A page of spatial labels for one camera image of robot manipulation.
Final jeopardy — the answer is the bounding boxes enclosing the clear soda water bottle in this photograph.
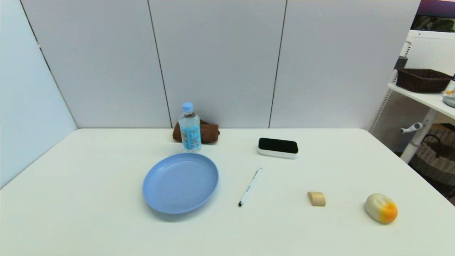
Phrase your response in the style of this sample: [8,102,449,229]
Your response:
[178,102,202,153]

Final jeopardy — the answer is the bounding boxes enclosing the brown folded cloth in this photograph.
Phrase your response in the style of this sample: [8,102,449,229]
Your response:
[173,120,220,144]

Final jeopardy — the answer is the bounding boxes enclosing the black and white eraser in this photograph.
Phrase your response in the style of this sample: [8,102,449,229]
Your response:
[257,138,299,159]

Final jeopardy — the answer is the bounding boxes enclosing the white pen with black tip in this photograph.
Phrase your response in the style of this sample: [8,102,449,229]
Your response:
[238,168,262,207]

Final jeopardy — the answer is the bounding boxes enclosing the blue plastic plate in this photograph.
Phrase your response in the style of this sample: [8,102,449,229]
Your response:
[142,153,219,215]

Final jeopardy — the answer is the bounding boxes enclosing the small wooden block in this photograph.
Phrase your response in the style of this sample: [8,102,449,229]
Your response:
[308,192,326,207]

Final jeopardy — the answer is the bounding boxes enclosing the white and orange toy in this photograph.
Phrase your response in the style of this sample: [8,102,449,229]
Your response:
[364,193,398,224]

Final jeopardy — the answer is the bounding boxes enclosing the dark brown wicker basket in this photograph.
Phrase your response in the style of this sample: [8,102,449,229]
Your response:
[396,68,453,94]

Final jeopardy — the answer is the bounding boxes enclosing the white pegboard shelf desk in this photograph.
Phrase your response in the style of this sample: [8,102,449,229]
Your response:
[370,30,455,164]

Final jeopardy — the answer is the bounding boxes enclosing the clear jar with orange contents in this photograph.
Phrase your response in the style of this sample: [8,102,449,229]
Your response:
[443,75,455,108]

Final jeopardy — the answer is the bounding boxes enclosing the dark screen with green picture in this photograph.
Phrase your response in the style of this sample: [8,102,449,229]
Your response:
[411,0,455,32]

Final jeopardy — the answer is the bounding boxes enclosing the white crank handle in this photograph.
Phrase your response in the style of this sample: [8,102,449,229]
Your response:
[399,122,424,134]

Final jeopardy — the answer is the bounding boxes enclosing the woven basket with black handle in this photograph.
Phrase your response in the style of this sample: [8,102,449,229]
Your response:
[409,128,455,189]

